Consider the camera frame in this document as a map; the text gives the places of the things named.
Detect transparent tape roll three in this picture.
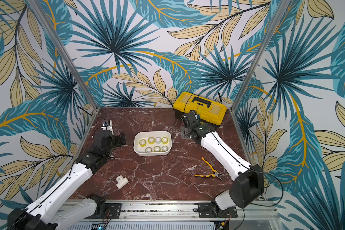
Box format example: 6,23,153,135
162,137,169,145

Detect transparent tape roll one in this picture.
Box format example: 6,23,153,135
139,139,147,147

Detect transparent tape roll seven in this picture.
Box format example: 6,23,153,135
154,146,161,152

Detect white plastic storage box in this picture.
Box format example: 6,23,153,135
133,131,172,157

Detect transparent tape roll five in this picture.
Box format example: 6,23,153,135
148,137,155,144

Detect transparent tape roll six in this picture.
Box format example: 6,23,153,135
145,147,152,153

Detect transparent tape roll two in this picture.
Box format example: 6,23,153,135
155,137,162,144

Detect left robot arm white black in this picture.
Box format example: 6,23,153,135
7,129,126,230

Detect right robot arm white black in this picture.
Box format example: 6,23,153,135
181,111,265,210

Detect yellow black toolbox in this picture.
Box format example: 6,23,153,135
173,92,227,127

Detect white pipe tee fitting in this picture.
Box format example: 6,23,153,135
116,175,129,189

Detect yellow black pliers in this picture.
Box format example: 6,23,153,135
194,157,224,181

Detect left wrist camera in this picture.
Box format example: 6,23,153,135
101,120,114,134

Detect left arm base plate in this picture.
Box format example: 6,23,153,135
85,203,122,219

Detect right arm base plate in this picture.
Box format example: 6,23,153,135
193,202,238,219

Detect aluminium front rail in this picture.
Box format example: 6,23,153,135
59,200,284,230

